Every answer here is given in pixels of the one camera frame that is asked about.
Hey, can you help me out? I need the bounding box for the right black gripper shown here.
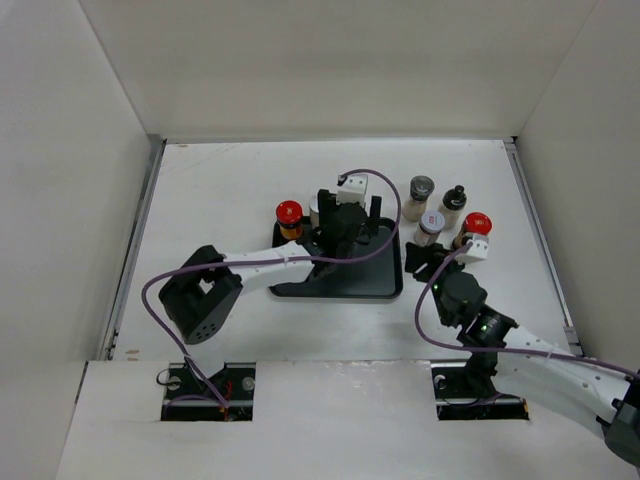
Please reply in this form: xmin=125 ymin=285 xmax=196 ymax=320
xmin=405 ymin=241 xmax=470 ymax=326

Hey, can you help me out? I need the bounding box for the silver-lid shaker blue label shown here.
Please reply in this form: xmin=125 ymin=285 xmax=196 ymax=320
xmin=309 ymin=195 xmax=321 ymax=229

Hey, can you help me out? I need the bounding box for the white-lid jar red label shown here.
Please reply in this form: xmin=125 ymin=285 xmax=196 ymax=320
xmin=413 ymin=210 xmax=446 ymax=247

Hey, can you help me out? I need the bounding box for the clear-grinder-top salt bottle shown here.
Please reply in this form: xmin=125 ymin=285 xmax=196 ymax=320
xmin=402 ymin=175 xmax=435 ymax=222

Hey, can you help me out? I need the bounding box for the black-cap pepper bottle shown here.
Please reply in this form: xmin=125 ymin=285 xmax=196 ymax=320
xmin=438 ymin=185 xmax=467 ymax=230

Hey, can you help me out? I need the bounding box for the red-lid brown jar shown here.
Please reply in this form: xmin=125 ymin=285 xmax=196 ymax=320
xmin=452 ymin=212 xmax=493 ymax=249
xmin=275 ymin=200 xmax=304 ymax=241

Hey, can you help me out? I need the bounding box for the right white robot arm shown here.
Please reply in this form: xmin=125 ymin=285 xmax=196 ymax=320
xmin=405 ymin=243 xmax=639 ymax=466

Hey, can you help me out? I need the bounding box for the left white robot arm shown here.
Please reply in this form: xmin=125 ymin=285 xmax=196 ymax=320
xmin=159 ymin=190 xmax=382 ymax=345

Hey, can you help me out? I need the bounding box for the black rectangular plastic tray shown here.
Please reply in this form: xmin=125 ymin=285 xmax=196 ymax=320
xmin=270 ymin=234 xmax=404 ymax=300

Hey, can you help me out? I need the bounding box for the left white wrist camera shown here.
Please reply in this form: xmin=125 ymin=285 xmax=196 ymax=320
xmin=336 ymin=173 xmax=368 ymax=207

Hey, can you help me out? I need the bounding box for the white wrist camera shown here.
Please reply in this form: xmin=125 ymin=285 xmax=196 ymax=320
xmin=336 ymin=173 xmax=368 ymax=207
xmin=458 ymin=238 xmax=489 ymax=264

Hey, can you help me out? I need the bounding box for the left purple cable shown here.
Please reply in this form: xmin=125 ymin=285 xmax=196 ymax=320
xmin=141 ymin=167 xmax=402 ymax=411

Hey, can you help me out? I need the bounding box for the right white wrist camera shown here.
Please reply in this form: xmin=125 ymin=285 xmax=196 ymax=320
xmin=458 ymin=238 xmax=489 ymax=264

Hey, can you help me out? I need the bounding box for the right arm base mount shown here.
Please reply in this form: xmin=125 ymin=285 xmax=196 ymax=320
xmin=431 ymin=363 xmax=529 ymax=421

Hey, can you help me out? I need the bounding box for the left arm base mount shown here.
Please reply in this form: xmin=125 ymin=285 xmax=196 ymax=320
xmin=156 ymin=363 xmax=256 ymax=422

